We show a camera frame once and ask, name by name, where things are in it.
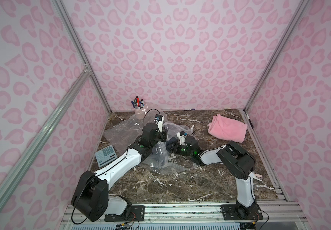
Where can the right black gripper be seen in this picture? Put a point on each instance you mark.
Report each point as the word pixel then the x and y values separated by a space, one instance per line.
pixel 174 144

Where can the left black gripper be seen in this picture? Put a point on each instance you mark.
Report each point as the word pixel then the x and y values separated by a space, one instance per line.
pixel 162 135

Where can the clear plastic vacuum bag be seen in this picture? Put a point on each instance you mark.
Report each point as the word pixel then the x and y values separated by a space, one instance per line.
pixel 161 161

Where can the pink fluffy blanket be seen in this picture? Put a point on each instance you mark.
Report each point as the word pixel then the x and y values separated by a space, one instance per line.
pixel 227 129

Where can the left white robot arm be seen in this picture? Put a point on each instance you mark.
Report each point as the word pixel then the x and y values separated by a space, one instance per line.
pixel 91 196

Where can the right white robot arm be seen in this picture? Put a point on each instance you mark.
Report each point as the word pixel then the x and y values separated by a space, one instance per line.
pixel 237 160

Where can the pink pen cup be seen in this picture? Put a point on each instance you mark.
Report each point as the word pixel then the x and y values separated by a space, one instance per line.
pixel 139 112

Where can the black cap marker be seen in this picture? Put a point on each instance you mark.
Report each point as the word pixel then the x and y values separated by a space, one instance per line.
pixel 142 103

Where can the light blue calculator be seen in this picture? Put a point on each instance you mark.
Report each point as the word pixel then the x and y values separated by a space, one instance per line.
pixel 105 156

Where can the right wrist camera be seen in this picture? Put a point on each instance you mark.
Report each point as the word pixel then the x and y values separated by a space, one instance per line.
pixel 181 136

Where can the aluminium front rail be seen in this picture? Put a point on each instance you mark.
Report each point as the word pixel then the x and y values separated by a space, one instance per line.
pixel 274 215

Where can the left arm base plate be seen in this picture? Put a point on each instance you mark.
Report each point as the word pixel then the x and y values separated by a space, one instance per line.
pixel 132 212

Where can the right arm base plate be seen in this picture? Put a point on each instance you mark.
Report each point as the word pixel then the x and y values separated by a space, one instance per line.
pixel 239 212

